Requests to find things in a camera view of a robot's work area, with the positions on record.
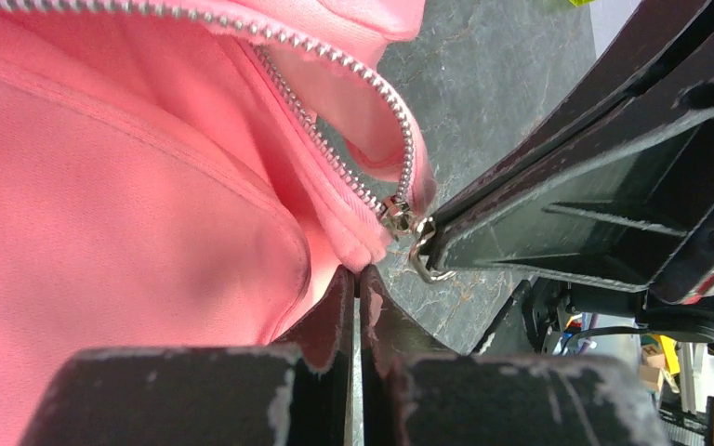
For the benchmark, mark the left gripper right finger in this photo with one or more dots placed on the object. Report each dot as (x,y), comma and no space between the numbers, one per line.
(417,391)

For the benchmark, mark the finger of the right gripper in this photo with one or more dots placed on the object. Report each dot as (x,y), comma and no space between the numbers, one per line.
(657,37)

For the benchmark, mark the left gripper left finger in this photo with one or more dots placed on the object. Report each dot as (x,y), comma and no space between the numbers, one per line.
(293,391)

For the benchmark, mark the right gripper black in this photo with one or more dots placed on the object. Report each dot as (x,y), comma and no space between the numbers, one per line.
(614,193)

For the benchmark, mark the pink zip-up jacket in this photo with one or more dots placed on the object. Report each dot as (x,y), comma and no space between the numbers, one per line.
(190,173)

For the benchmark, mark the blue yellow small object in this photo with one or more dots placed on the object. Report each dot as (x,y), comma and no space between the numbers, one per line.
(563,4)

